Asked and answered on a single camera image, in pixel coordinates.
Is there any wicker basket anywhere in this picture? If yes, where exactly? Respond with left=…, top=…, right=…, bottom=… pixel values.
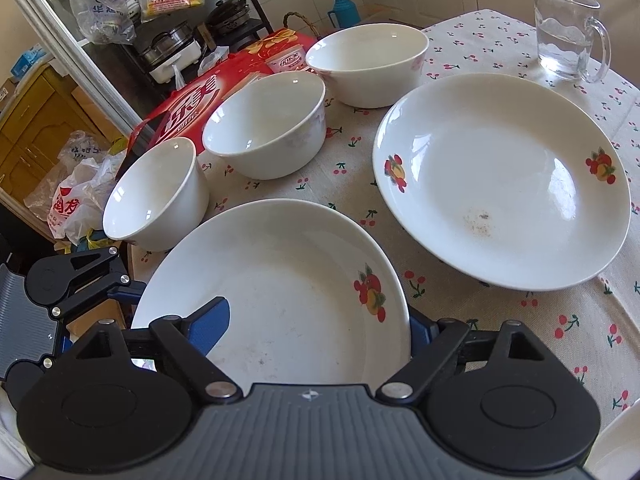
left=283, top=12, right=319, bottom=41

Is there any silver electric cooker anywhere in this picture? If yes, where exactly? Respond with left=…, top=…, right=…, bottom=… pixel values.
left=137, top=22, right=207, bottom=84

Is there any clear glass mug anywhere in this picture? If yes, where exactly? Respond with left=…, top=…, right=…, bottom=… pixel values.
left=531, top=0, right=613, bottom=84

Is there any white plastic bag red print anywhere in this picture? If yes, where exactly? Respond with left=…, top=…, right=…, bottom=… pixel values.
left=24, top=130, right=132, bottom=247

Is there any white plastic bag blue print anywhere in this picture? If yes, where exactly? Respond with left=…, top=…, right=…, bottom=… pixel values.
left=67, top=0, right=139, bottom=46

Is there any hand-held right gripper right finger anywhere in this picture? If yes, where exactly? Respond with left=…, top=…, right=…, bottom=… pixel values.
left=375, top=305, right=548, bottom=406

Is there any metal sliding door frame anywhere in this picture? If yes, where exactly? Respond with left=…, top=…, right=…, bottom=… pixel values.
left=0, top=0, right=132, bottom=142

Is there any white plate with fruit print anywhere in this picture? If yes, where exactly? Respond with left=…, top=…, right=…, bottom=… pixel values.
left=131, top=199, right=412, bottom=399
left=372, top=72, right=632, bottom=292

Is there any teal thermos flask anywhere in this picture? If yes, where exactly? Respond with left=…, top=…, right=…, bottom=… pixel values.
left=328, top=0, right=354, bottom=29

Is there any medium white bowl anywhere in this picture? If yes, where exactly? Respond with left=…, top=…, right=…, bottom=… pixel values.
left=201, top=71, right=327, bottom=181

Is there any small white bowl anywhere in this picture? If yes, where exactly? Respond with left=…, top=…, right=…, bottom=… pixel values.
left=102, top=136, right=210, bottom=253

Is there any black metal storage rack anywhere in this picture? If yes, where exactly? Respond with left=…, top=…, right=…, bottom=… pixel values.
left=64, top=0, right=277, bottom=92

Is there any black cooking pot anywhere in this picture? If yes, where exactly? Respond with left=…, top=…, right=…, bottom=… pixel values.
left=205, top=0, right=262, bottom=37

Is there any light blue box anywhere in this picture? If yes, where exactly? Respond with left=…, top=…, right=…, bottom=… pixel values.
left=10, top=44, right=52, bottom=79

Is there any wooden cabinet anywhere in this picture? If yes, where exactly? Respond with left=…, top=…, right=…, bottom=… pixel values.
left=0, top=67, right=126, bottom=207

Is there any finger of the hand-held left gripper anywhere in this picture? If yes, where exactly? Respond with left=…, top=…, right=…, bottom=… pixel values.
left=49, top=247, right=147, bottom=320

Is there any red cardboard drink box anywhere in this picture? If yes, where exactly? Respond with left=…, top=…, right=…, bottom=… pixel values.
left=127, top=30, right=322, bottom=162

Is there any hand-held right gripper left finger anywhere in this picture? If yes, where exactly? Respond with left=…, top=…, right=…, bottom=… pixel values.
left=75, top=297, right=244, bottom=406

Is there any large white bowl pink print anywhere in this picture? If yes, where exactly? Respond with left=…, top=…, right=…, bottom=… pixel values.
left=305, top=25, right=430, bottom=108

